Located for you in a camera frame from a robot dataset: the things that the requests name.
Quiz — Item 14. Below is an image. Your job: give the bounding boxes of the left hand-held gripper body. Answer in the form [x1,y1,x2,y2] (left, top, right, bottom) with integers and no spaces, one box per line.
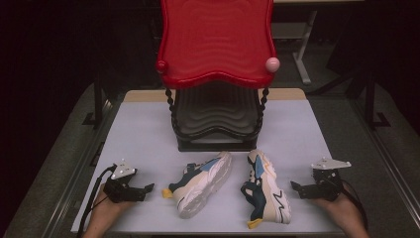
[103,158,147,203]

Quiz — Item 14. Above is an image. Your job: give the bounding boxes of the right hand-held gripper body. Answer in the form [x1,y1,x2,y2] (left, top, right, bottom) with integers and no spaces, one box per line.
[306,158,353,202]

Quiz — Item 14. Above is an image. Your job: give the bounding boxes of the cream and navy sneaker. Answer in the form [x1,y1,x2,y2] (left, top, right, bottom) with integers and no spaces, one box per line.
[240,149,293,230]
[161,151,233,220]

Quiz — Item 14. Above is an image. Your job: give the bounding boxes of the red and black shoe rack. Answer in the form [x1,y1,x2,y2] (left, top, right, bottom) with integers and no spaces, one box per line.
[156,0,281,153]

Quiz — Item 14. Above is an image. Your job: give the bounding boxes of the person's left hand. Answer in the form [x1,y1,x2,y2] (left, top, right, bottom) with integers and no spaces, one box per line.
[93,183,135,217]

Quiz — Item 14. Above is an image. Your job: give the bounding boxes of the person's right hand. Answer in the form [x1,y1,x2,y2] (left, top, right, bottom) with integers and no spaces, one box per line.
[311,182,361,221]

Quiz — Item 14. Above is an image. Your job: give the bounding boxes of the pale grey table mat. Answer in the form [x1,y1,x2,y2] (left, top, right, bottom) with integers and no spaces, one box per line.
[70,98,348,235]

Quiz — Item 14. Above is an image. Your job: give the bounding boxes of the black metal stand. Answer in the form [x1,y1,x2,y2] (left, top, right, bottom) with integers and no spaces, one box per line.
[362,70,391,131]
[81,73,107,131]

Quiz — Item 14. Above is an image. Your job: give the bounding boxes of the white desk with metal leg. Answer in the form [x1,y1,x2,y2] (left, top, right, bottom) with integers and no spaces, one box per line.
[272,0,366,86]

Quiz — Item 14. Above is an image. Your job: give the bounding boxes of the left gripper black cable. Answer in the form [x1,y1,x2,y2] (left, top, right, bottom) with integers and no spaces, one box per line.
[76,164,118,238]

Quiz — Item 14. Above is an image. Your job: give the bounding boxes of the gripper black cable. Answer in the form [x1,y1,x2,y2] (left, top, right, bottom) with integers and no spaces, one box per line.
[76,164,118,238]
[341,178,369,231]

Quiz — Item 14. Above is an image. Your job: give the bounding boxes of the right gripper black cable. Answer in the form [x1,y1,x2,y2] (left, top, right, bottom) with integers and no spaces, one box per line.
[341,178,369,231]

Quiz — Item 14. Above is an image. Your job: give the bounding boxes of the aluminium frame rail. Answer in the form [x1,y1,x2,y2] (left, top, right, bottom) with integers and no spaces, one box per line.
[349,97,420,221]
[41,98,115,238]

